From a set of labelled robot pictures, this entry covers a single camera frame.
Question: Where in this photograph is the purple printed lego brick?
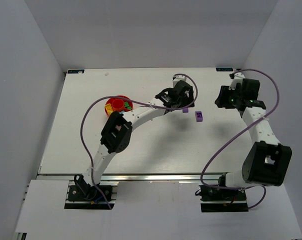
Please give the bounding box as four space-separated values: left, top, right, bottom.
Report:
195 111 203 123

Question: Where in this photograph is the long yellow lego brick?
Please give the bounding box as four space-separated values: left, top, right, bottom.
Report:
104 103 114 117

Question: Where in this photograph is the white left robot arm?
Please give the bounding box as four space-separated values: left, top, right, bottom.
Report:
74 76 199 201

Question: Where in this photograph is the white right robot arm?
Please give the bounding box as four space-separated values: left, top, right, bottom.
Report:
214 78 292 188

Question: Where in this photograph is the right blue corner sticker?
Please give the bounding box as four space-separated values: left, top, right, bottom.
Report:
215 67 234 72

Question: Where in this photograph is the blue corner sticker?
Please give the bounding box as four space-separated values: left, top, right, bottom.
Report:
215 67 234 72
67 69 85 74

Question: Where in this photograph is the orange round divided container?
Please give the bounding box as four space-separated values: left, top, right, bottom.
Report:
105 95 134 113

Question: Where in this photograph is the left blue corner sticker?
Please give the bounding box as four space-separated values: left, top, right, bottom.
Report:
67 69 85 74

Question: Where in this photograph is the white foam board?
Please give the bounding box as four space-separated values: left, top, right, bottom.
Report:
16 180 302 240

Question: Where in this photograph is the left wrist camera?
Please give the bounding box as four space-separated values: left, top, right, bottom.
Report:
172 74 187 86

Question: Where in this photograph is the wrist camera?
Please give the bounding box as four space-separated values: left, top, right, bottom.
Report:
172 74 187 86
229 72 245 90

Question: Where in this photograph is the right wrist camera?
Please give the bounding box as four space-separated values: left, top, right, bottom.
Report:
229 72 245 90

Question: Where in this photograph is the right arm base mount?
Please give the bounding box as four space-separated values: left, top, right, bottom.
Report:
195 172 249 213

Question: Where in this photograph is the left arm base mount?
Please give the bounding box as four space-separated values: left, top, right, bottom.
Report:
64 174 117 210

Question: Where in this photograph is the aluminium table rail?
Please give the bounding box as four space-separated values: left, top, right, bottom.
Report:
37 172 232 182

